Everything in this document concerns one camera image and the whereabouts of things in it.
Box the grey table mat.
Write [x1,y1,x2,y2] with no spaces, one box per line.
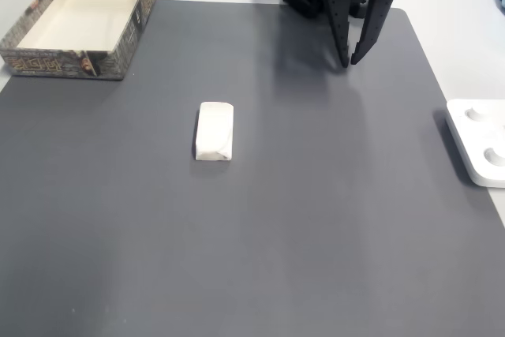
[0,0,505,337]

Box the white tray with round dimples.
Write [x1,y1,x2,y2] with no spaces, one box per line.
[445,98,505,189]

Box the white block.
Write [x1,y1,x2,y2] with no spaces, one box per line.
[194,101,236,163]

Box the patterned cardboard box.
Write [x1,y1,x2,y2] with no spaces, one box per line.
[0,0,157,81]

